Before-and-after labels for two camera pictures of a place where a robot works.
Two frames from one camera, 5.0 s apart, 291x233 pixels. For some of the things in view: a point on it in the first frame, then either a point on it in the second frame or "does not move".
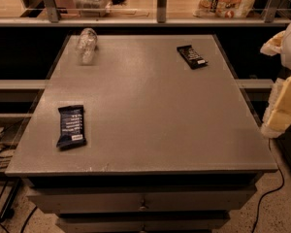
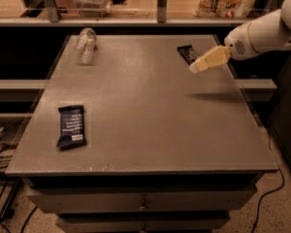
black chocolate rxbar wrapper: [193, 58] does not move
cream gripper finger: [284, 106] -> [213, 57]
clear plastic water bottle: [85, 46] does not move
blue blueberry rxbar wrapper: [72, 127] does not move
